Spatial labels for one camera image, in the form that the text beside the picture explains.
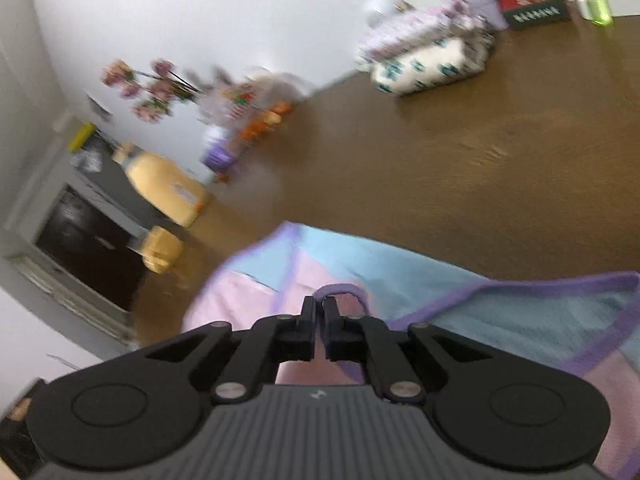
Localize small yellow object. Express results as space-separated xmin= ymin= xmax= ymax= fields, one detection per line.
xmin=67 ymin=122 xmax=96 ymax=152

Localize small yellow jug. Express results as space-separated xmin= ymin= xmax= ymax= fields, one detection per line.
xmin=127 ymin=225 xmax=184 ymax=275

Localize pink dried flowers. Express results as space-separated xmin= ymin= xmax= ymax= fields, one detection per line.
xmin=102 ymin=59 xmax=202 ymax=124

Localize pink floral folded cloth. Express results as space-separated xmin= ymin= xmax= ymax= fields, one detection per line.
xmin=357 ymin=0 xmax=482 ymax=64

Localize large yellow jug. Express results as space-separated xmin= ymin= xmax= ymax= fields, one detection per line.
xmin=112 ymin=142 xmax=211 ymax=229

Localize cream green-flower folded cloth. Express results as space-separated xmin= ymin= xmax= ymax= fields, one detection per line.
xmin=370 ymin=34 xmax=497 ymax=96

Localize pink and blue cloth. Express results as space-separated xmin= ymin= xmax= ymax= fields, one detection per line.
xmin=181 ymin=221 xmax=640 ymax=480

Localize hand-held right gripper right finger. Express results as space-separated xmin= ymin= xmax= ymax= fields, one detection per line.
xmin=322 ymin=296 xmax=496 ymax=406

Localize lavender box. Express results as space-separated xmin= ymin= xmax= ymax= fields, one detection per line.
xmin=470 ymin=0 xmax=509 ymax=31

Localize clear plastic snack bag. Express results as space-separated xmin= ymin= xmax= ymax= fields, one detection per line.
xmin=196 ymin=71 xmax=312 ymax=162

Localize white round lamp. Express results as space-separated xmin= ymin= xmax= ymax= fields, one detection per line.
xmin=365 ymin=0 xmax=402 ymax=27

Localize white power strip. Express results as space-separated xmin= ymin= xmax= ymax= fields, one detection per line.
xmin=570 ymin=0 xmax=640 ymax=18

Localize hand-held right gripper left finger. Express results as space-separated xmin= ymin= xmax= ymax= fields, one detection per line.
xmin=142 ymin=296 xmax=317 ymax=406

